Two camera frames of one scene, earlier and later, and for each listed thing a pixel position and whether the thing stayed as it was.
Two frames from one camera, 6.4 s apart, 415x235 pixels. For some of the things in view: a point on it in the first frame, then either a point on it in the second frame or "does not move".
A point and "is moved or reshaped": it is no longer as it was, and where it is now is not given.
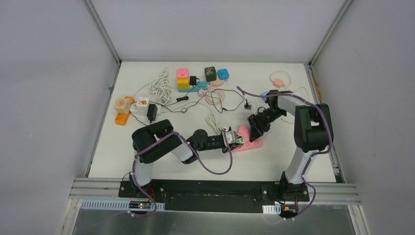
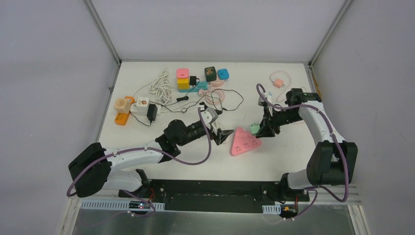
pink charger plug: [278, 83] does not move
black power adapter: [152, 112] does not move
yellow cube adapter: [183, 83] does not move
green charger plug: [240, 140] is moved or reshaped
